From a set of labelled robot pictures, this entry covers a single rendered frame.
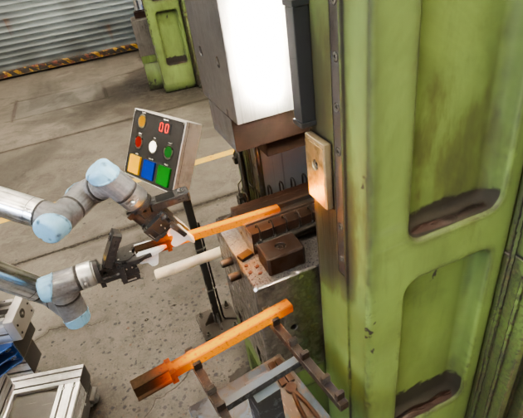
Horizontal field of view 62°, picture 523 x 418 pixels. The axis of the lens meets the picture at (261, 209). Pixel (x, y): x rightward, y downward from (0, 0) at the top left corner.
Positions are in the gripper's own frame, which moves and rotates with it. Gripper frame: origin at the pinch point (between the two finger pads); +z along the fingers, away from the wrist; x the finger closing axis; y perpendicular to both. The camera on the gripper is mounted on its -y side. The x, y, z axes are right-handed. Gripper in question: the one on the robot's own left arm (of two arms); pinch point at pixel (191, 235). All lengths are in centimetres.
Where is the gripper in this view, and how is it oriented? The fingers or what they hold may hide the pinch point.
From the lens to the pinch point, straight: 133.9
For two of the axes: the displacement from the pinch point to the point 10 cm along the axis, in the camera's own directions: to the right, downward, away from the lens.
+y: -7.3, 6.8, 0.4
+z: 5.6, 5.7, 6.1
